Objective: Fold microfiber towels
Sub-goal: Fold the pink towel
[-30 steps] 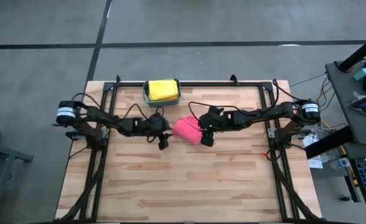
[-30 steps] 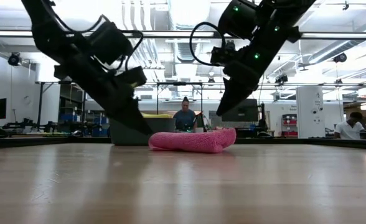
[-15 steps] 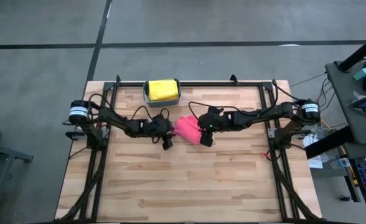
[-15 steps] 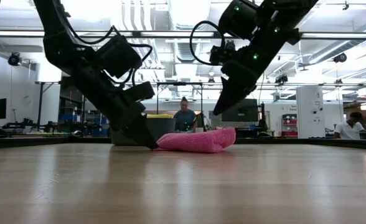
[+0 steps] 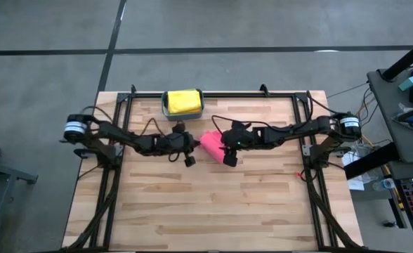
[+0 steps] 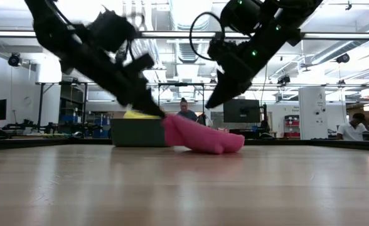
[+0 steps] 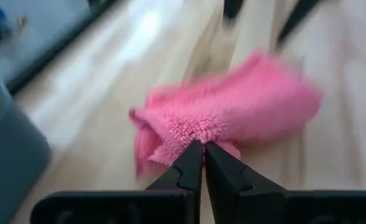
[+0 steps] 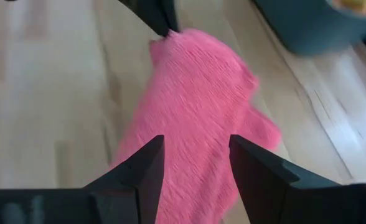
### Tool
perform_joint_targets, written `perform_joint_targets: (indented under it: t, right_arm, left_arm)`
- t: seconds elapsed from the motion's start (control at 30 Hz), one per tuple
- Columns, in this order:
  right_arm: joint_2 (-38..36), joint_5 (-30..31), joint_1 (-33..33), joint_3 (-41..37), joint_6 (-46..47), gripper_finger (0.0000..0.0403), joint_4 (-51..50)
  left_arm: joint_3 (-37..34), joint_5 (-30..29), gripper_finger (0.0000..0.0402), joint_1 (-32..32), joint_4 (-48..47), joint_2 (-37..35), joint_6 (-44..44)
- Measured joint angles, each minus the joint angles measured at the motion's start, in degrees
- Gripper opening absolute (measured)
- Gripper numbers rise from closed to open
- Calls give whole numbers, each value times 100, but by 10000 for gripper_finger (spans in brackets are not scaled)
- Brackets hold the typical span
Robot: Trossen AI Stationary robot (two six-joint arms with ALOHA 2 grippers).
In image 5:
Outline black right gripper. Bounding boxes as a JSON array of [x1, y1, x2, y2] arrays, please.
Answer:
[[220, 120, 261, 168]]

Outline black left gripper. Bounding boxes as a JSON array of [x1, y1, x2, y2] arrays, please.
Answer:
[[155, 121, 201, 168]]

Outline pink microfiber towel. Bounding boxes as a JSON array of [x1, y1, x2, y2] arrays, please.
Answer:
[[199, 129, 229, 165]]

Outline yellow microfiber towel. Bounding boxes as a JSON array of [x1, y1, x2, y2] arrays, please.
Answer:
[[166, 89, 203, 115]]

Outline blue-grey plastic bin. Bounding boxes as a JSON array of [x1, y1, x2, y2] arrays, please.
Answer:
[[160, 87, 205, 122]]

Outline white paper sheets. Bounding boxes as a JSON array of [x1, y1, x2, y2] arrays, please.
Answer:
[[341, 150, 369, 191]]

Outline black desk leg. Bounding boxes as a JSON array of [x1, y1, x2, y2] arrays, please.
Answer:
[[343, 142, 400, 180]]

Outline clear plastic bottle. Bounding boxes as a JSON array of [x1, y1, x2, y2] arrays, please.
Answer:
[[373, 178, 397, 191]]

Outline grey side desk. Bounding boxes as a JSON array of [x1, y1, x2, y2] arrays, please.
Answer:
[[367, 68, 413, 162]]

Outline teal foam block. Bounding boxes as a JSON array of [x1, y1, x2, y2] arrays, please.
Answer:
[[398, 76, 413, 91]]

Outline black slanted pole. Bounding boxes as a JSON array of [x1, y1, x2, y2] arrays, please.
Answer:
[[381, 34, 413, 82]]

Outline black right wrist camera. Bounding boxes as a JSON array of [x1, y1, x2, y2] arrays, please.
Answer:
[[227, 129, 250, 142]]

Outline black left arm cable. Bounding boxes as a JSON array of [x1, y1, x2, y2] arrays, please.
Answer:
[[83, 105, 200, 163]]

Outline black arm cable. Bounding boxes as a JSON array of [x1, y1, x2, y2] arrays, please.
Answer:
[[211, 90, 338, 136], [83, 105, 200, 163]]

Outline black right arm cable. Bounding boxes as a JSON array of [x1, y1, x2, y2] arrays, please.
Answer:
[[211, 90, 338, 136]]

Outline black aluminium table frame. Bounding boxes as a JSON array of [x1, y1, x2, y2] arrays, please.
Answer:
[[62, 84, 364, 252]]

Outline black floor cable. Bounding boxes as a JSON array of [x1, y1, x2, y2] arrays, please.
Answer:
[[327, 81, 369, 99]]

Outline yellow floor cable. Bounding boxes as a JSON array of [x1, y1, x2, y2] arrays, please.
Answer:
[[353, 98, 378, 148]]

